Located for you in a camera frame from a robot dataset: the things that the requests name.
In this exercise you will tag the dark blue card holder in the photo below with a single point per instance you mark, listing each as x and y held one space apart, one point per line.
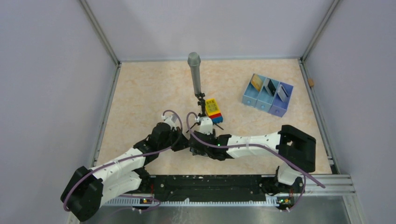
194 151

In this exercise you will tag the silver credit card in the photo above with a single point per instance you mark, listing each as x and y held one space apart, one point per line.
282 93

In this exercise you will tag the purple drawer right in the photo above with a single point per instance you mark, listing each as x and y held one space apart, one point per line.
279 108

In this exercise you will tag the light blue drawer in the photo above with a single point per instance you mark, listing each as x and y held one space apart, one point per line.
265 101
251 94

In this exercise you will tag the gold credit card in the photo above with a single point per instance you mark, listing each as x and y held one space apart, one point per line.
256 82

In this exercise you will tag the black credit card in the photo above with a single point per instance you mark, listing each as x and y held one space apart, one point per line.
269 87

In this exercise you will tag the black tripod stand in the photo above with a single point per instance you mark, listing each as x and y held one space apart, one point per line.
191 117

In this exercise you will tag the small wooden knob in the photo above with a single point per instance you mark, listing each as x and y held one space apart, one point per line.
310 82

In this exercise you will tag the yellow red blue toy block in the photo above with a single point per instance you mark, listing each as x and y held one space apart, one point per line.
213 111

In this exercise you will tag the grey microphone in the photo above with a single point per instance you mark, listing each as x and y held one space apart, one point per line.
194 62

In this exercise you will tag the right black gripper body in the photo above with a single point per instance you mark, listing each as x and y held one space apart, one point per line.
209 154

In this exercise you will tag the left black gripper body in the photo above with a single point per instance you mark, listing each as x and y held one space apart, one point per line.
176 140

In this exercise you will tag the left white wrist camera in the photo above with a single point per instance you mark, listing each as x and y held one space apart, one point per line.
170 120

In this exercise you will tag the aluminium frame front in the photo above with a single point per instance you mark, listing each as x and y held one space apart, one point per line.
335 203

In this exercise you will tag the light blue drawer left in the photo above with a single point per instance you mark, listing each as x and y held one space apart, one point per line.
251 94

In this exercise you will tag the white cable duct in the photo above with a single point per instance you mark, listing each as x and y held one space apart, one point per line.
135 202

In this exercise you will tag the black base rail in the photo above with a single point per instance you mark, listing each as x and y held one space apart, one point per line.
215 188

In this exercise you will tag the light blue drawer middle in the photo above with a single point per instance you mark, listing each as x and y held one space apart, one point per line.
265 101

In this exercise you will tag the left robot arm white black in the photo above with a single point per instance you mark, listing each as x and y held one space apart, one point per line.
90 188

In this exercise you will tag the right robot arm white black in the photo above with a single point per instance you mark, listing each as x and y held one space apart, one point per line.
294 147

